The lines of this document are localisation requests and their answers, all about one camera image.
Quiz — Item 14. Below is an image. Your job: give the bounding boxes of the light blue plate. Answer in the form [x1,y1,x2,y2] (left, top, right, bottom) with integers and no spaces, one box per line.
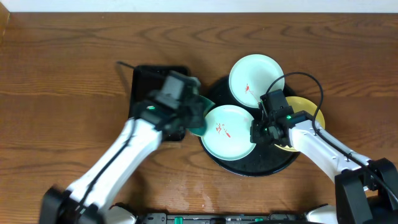
[228,54,284,108]
[200,105,256,161]

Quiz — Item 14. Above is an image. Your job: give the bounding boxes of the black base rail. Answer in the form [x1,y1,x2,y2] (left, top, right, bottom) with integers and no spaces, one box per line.
[105,203,336,224]

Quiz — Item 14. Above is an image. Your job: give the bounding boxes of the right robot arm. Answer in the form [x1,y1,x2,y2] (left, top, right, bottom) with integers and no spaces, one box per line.
[250,107,397,223]

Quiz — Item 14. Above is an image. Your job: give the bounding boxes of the light blue plate top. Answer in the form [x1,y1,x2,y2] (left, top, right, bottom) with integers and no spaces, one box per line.
[228,54,284,108]

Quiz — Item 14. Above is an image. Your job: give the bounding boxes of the yellow plate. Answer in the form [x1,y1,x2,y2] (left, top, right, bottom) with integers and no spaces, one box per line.
[275,96,326,152]

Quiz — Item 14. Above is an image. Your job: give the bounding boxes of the right black cable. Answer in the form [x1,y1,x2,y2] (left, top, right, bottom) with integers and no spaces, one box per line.
[264,72,398,203]

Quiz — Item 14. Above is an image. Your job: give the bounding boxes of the black cable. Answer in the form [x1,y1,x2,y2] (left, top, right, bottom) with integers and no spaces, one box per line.
[264,72,398,203]
[116,60,169,78]

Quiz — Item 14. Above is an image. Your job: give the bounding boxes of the black round tray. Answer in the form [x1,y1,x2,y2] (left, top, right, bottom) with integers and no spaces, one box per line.
[205,76,300,177]

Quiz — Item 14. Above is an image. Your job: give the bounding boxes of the green sponge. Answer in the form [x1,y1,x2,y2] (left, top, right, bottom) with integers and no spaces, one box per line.
[188,95,215,136]

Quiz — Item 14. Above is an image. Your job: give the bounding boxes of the light blue plate bottom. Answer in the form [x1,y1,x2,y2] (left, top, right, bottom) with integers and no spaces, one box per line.
[200,105,256,161]

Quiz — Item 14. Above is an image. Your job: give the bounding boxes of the black rectangular tray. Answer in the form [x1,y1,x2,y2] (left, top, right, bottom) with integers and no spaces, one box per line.
[128,64,191,143]

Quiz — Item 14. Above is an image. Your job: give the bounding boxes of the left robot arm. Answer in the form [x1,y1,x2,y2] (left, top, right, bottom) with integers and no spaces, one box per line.
[39,90,214,223]

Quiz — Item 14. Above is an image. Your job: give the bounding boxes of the left black cable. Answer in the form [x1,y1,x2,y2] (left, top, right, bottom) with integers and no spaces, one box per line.
[116,60,169,78]

